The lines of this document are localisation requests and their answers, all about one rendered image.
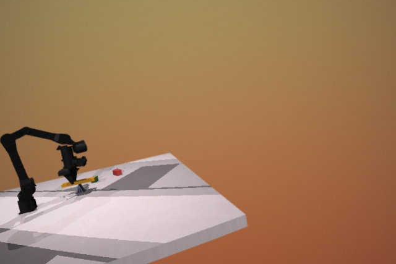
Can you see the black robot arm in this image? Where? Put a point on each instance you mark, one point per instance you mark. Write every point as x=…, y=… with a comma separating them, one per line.
x=26, y=200

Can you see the red rectangular bar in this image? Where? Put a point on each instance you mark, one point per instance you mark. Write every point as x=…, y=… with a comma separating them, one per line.
x=117, y=172

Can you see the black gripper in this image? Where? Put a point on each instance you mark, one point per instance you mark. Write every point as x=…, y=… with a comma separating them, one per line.
x=69, y=172

